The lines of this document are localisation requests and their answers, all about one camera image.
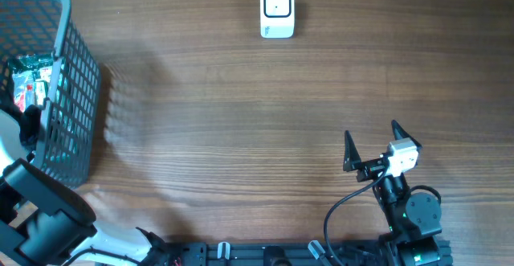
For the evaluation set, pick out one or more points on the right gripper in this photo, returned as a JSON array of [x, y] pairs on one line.
[[353, 161]]

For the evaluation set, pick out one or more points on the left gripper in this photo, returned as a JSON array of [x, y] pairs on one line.
[[34, 112]]

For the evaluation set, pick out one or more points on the red chocolate bar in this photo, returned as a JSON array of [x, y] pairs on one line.
[[24, 96]]

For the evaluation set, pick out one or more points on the large green white packet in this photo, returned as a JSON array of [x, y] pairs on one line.
[[31, 69]]

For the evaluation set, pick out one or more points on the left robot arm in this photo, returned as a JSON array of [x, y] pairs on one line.
[[45, 223]]

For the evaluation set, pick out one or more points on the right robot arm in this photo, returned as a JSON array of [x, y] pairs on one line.
[[413, 213]]

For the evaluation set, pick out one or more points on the white barcode scanner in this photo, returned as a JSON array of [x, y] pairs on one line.
[[277, 18]]

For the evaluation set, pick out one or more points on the grey plastic mesh basket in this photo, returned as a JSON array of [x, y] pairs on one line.
[[45, 27]]

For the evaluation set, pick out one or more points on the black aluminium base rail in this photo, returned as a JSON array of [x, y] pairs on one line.
[[351, 252]]

